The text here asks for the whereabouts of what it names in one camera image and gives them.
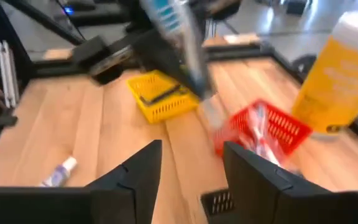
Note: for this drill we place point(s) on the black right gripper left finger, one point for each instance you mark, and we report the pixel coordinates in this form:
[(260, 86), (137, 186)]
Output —
[(129, 199)]

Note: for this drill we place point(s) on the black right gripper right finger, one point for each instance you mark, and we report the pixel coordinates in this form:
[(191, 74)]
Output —
[(259, 199)]

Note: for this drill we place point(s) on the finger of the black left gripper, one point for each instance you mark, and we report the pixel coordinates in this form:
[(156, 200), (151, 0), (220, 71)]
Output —
[(157, 53)]

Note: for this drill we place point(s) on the blue white toothbrush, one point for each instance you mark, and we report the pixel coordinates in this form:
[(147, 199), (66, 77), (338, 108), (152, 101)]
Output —
[(182, 37)]

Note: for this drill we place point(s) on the dark blue disposable razor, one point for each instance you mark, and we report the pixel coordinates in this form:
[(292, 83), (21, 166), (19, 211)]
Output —
[(158, 95)]

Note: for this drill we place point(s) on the red white toothbrush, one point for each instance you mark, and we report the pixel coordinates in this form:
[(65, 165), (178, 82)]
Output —
[(259, 130)]

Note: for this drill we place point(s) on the black slotted plastic basket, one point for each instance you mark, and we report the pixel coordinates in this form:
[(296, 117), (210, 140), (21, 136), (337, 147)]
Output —
[(217, 202)]

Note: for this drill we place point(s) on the yellow slotted plastic basket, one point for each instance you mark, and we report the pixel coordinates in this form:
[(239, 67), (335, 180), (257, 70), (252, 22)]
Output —
[(166, 109)]

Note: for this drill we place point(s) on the black computer mouse with light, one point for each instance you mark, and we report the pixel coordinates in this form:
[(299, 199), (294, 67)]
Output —
[(68, 11)]

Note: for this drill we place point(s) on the small white toothpaste tube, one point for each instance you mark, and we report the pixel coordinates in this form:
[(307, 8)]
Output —
[(59, 174)]

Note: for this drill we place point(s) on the red slotted plastic basket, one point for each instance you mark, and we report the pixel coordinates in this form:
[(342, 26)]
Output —
[(284, 127)]

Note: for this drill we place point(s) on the yellow canister with white lid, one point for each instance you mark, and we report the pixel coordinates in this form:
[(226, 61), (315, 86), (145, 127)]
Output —
[(337, 87)]

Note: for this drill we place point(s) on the silver aluminium post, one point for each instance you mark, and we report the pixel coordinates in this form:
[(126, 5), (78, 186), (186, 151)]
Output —
[(8, 74)]

